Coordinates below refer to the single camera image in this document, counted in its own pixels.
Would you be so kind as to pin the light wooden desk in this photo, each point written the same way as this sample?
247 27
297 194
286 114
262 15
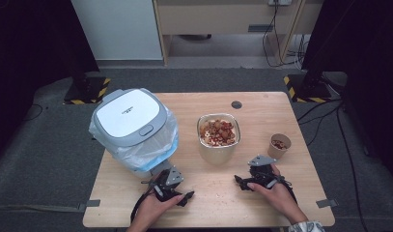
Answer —
216 16

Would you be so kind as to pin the grey tape strip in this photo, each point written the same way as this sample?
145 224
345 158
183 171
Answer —
327 203
89 204

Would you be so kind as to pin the round grey table grommet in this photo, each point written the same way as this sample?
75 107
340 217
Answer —
236 104

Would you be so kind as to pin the dried fruit and nut mix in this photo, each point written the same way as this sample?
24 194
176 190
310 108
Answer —
218 132

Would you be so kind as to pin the brown paper cup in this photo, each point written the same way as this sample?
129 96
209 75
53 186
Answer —
276 153

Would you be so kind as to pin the trash bin with blue bag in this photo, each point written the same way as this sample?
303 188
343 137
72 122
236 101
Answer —
149 151

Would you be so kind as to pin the clear glass container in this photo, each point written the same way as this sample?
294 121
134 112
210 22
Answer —
216 154

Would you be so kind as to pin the black curtain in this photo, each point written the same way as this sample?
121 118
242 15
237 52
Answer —
33 58
361 64

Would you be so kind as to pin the grey white lidded trash can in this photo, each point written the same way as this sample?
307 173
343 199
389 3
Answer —
128 112

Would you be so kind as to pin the white power strip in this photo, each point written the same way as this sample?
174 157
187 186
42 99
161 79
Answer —
280 2

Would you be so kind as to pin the white cabinet panel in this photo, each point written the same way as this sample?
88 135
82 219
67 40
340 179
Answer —
117 29

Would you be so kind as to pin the person's left hand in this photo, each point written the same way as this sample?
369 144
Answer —
152 209

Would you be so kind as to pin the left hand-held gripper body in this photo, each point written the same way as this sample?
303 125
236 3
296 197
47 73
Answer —
168 185

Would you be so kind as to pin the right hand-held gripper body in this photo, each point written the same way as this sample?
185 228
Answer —
263 175

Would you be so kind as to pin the person's right hand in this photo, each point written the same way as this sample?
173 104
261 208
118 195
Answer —
281 196

